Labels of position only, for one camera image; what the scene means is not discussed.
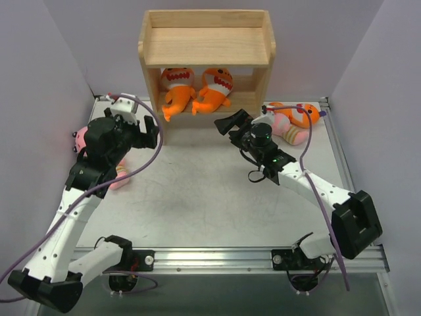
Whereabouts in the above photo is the orange shark plush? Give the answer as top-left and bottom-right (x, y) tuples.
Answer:
(191, 68), (234, 115)
(268, 102), (326, 129)
(161, 67), (197, 122)

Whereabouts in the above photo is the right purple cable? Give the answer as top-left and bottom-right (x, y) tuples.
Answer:
(261, 104), (351, 292)

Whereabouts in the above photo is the purple cable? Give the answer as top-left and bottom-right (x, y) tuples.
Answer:
(0, 93), (164, 303)
(261, 104), (351, 292)

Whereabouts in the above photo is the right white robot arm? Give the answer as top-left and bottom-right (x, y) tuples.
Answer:
(214, 107), (383, 269)

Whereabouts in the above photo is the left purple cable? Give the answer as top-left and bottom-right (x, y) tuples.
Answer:
(0, 93), (164, 303)

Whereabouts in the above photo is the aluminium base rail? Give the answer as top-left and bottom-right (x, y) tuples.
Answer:
(72, 248), (389, 275)

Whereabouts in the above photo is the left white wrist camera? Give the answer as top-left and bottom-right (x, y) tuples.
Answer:
(109, 93), (138, 125)

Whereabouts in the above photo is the pink plush red polka-dot shirt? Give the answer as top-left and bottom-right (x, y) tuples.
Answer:
(72, 126), (88, 153)

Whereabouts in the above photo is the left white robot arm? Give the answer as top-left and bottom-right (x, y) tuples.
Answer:
(1, 108), (163, 313)

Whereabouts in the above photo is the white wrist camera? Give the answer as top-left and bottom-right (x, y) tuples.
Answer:
(109, 93), (138, 125)
(251, 111), (275, 126)

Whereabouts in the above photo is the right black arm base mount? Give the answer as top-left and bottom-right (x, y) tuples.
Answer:
(271, 232), (329, 272)

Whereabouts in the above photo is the pink plush striped shirt left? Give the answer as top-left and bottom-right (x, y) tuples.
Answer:
(109, 159), (130, 190)

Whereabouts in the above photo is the wooden three-tier shelf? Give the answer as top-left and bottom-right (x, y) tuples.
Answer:
(137, 9), (277, 147)

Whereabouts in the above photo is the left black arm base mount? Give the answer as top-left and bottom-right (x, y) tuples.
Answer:
(94, 235), (155, 272)

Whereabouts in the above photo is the pink plush striped shirt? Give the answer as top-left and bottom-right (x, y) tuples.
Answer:
(109, 159), (130, 190)
(271, 113), (309, 145)

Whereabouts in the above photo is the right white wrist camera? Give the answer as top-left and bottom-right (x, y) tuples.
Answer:
(251, 111), (275, 126)

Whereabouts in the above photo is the pink plush striped shirt right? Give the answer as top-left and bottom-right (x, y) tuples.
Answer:
(271, 113), (309, 145)

